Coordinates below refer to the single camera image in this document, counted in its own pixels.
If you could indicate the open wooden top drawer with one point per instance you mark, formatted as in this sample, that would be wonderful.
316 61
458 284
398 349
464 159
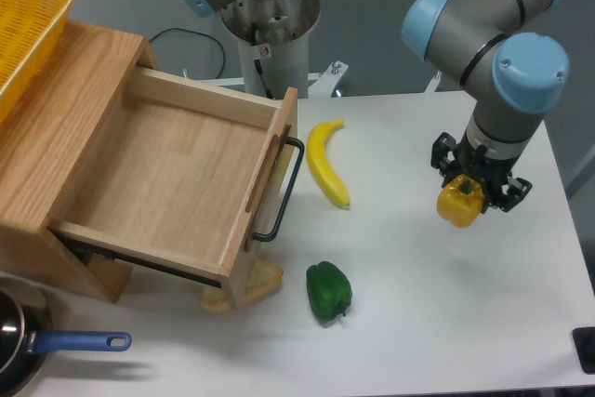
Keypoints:
183 178

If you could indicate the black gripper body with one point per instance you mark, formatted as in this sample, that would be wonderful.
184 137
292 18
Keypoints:
491 173

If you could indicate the wooden drawer cabinet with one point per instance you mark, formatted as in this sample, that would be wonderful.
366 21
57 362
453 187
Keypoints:
44 142

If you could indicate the yellow banana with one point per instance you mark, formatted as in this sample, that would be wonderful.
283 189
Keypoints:
321 169

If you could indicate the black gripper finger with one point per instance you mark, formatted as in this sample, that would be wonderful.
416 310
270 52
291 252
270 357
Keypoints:
444 155
505 197

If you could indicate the black drawer handle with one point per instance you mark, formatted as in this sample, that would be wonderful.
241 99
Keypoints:
286 188

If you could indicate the yellow bell pepper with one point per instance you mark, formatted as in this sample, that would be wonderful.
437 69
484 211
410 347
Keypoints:
461 201

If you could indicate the black pan blue handle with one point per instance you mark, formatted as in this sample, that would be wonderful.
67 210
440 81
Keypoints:
25 342

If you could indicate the black corner object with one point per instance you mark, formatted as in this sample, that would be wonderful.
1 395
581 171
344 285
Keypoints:
583 338

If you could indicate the yellow plastic basket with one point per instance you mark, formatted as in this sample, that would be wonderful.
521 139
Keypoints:
30 30

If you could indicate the toast bread slice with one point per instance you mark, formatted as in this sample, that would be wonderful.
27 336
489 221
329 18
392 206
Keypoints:
264 280

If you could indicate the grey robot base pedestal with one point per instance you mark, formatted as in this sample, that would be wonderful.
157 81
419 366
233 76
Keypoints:
272 38

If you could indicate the green bell pepper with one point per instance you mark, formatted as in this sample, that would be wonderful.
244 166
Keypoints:
329 291

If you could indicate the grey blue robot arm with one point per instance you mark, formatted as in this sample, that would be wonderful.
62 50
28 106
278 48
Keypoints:
515 77

